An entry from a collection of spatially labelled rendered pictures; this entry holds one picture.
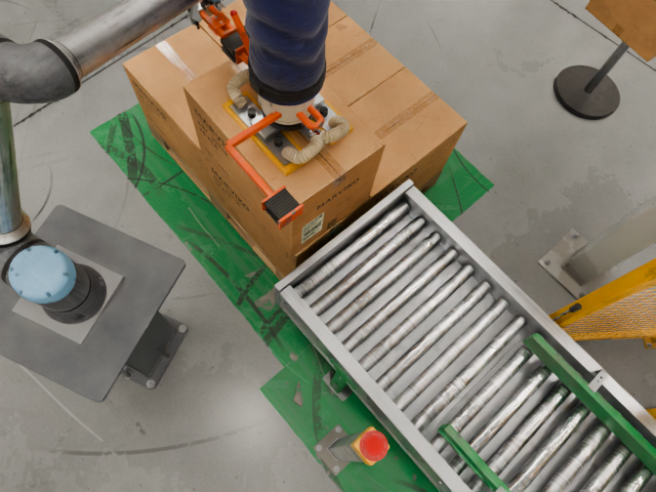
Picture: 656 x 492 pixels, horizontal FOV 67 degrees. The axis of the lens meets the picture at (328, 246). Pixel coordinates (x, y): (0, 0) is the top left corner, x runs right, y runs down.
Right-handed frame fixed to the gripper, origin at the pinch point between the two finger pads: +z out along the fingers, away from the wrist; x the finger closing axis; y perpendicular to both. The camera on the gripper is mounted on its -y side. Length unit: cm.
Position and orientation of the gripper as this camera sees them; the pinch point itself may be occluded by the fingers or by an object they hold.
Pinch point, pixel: (205, 14)
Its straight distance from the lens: 186.6
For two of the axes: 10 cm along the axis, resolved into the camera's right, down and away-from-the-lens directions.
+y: 6.5, 7.2, -2.5
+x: 7.6, -5.8, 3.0
